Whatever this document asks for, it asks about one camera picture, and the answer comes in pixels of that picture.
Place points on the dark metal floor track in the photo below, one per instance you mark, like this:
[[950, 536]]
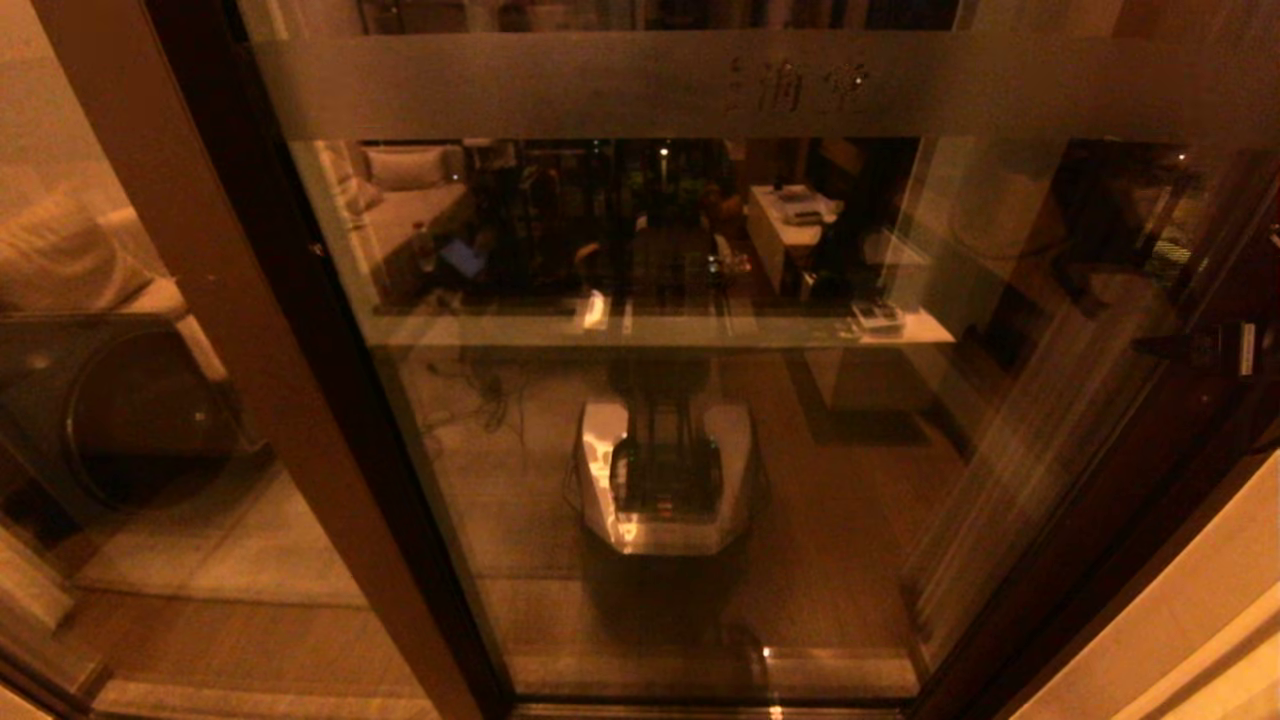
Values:
[[600, 714]]

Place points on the dark stone window sill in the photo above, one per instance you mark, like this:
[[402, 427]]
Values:
[[500, 309]]

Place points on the brown framed fixed glass panel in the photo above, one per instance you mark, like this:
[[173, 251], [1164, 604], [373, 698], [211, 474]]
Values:
[[230, 270]]

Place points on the dark brown door jamb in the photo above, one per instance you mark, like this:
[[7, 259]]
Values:
[[1150, 540]]

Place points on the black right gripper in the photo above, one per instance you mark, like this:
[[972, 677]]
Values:
[[1265, 350]]

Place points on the brown framed sliding glass door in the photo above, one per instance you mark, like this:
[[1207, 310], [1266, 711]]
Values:
[[560, 90]]

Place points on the dark front-load washing machine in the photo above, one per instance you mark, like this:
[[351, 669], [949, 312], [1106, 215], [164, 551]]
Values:
[[150, 420]]

